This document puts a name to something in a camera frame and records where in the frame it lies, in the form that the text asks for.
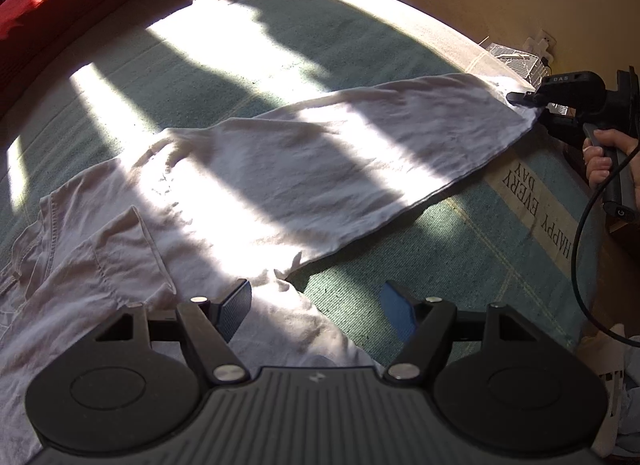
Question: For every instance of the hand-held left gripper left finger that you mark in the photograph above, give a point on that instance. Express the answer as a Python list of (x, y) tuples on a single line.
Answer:
[(237, 307)]

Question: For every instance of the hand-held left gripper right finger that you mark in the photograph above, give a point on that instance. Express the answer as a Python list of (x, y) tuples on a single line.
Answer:
[(397, 312)]

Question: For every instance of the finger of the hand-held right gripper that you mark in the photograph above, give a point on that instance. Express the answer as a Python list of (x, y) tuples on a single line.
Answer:
[(525, 99)]

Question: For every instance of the white printed t-shirt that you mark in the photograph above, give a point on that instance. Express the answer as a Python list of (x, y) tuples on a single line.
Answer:
[(300, 160)]

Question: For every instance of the person's right hand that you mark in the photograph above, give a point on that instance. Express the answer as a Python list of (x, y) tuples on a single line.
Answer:
[(597, 165)]

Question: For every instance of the green bed blanket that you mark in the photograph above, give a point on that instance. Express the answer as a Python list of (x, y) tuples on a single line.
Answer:
[(360, 55)]

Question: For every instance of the pale crumpled cloth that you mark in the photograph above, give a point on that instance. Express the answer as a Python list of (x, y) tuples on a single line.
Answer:
[(607, 375)]

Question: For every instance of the red quilt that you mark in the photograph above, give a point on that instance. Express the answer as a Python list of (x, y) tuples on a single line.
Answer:
[(40, 0)]

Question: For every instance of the white wall socket adapter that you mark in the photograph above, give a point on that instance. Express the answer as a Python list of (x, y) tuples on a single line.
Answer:
[(542, 45)]

